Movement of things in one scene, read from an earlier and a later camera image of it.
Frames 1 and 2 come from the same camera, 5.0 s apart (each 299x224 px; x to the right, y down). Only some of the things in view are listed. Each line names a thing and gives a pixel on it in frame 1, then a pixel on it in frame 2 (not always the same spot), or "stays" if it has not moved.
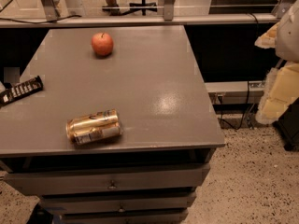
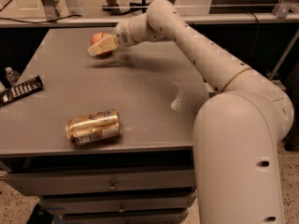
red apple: x=102 y=44 stays
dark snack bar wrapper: x=21 y=90 stays
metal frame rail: x=110 y=21 stays
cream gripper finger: x=281 y=91 to x=105 y=45
